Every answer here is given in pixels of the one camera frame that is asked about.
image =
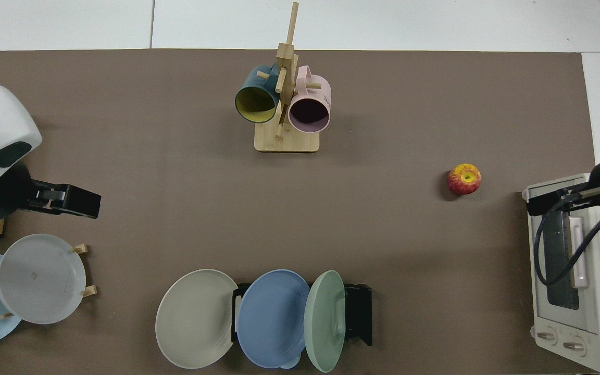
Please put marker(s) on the red yellow apple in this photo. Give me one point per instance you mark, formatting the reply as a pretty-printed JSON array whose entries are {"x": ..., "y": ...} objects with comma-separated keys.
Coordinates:
[{"x": 464, "y": 182}]

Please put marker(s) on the wooden peg plate rack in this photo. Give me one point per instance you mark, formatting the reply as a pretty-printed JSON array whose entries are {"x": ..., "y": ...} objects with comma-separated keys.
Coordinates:
[{"x": 82, "y": 249}]

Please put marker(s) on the pale grey plate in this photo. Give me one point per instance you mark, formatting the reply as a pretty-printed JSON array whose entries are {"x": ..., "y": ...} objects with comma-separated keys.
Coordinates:
[{"x": 39, "y": 281}]

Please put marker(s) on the beige plate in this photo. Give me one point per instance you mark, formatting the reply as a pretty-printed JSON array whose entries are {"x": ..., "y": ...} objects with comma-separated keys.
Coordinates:
[{"x": 196, "y": 317}]

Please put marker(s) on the black dish rack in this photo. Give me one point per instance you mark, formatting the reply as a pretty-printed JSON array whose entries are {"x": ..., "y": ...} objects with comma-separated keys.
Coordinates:
[{"x": 357, "y": 312}]

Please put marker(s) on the green plate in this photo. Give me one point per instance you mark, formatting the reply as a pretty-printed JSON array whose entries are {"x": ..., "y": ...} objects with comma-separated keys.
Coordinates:
[{"x": 323, "y": 323}]

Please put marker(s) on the pale toaster oven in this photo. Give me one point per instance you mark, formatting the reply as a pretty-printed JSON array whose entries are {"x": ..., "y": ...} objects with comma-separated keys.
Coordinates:
[{"x": 599, "y": 312}]

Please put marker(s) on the toaster oven knob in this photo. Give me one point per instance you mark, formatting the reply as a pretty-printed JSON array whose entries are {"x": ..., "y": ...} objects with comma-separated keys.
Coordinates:
[
  {"x": 546, "y": 337},
  {"x": 574, "y": 347}
]

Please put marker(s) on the brown table cloth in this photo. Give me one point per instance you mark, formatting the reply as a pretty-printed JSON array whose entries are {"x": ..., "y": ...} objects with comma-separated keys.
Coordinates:
[{"x": 409, "y": 260}]

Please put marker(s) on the dark teal mug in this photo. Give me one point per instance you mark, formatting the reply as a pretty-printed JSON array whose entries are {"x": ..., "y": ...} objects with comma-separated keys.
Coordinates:
[{"x": 248, "y": 82}]

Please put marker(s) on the wooden cup stand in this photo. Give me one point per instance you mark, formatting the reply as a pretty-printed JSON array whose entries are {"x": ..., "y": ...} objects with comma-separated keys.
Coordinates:
[{"x": 287, "y": 141}]

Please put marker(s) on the pink mug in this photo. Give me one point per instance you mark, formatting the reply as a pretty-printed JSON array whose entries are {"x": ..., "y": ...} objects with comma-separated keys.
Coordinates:
[{"x": 321, "y": 91}]

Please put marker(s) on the small blue round lid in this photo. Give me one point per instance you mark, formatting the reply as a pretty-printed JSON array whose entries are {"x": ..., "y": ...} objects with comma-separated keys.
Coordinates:
[{"x": 293, "y": 364}]

